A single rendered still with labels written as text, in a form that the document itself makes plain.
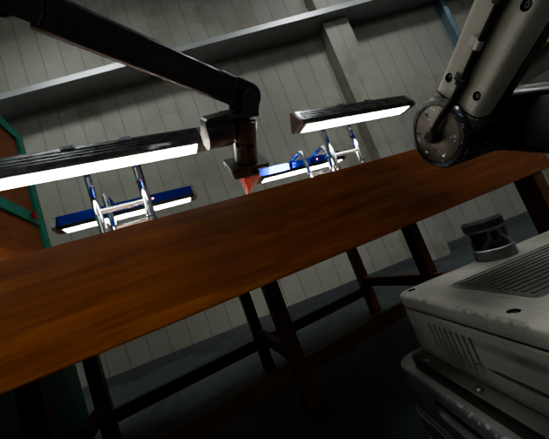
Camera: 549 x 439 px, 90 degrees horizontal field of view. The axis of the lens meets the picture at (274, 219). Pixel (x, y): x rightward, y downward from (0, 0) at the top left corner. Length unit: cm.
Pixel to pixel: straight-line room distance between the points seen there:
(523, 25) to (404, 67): 360
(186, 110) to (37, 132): 154
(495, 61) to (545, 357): 36
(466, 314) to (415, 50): 397
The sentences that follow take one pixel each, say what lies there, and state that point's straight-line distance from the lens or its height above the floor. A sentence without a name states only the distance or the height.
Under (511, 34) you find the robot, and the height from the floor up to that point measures 78.
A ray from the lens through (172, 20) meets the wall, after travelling 409.
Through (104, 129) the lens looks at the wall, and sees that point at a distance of 357.
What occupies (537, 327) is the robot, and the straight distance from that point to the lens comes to 39.
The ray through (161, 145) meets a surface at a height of 105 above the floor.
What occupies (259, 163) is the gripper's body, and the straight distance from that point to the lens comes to 70.
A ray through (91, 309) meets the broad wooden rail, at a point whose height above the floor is 65.
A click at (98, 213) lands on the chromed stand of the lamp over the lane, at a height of 95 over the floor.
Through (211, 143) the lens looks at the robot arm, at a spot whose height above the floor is 90.
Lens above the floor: 63
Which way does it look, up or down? 7 degrees up
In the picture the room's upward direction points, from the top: 20 degrees counter-clockwise
